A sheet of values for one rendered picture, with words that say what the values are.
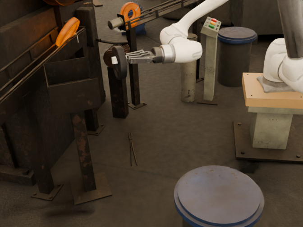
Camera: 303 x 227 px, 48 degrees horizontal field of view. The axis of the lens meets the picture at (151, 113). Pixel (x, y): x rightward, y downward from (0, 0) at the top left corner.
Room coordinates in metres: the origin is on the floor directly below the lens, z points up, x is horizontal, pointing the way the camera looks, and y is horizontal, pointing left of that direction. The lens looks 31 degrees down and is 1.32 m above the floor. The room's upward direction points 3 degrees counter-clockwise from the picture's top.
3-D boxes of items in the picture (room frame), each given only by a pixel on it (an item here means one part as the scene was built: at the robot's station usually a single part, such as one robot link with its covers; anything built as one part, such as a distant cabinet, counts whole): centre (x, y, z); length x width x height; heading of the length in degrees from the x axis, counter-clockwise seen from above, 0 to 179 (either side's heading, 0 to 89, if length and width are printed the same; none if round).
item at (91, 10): (2.15, 0.39, 0.68); 0.11 x 0.08 x 0.24; 73
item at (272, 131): (1.75, -0.73, 0.16); 0.40 x 0.40 x 0.31; 80
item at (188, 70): (2.36, -0.30, 0.26); 0.12 x 0.12 x 0.52
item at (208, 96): (2.35, -0.46, 0.31); 0.24 x 0.16 x 0.62; 163
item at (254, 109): (1.75, -0.73, 0.33); 0.32 x 0.32 x 0.04; 80
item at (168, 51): (1.54, -0.08, 0.71); 0.09 x 0.06 x 0.09; 18
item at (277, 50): (1.73, -0.73, 0.58); 0.18 x 0.16 x 0.22; 14
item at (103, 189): (1.38, 0.35, 0.36); 0.26 x 0.20 x 0.72; 18
